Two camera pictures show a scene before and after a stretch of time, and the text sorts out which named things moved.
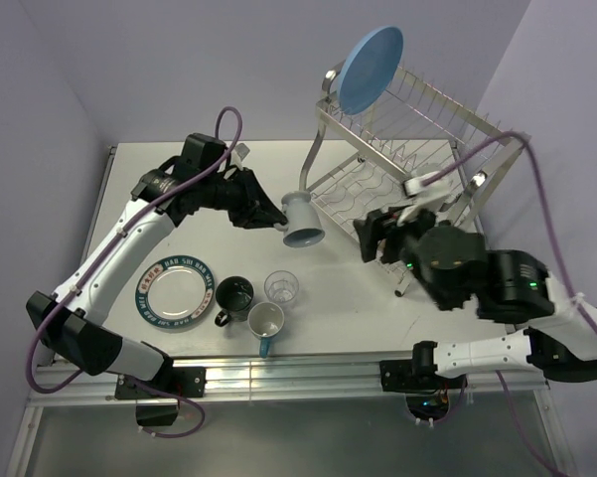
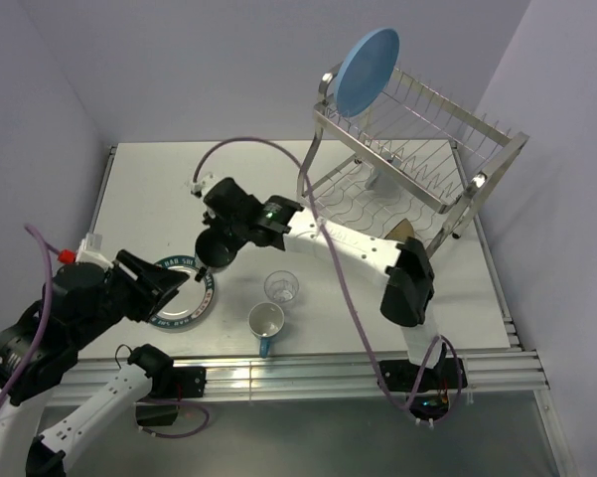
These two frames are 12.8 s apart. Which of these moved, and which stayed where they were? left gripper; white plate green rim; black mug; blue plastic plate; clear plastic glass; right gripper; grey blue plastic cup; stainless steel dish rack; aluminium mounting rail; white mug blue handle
Moved: black mug; left gripper; grey blue plastic cup; right gripper
Stayed: clear plastic glass; white plate green rim; blue plastic plate; stainless steel dish rack; white mug blue handle; aluminium mounting rail
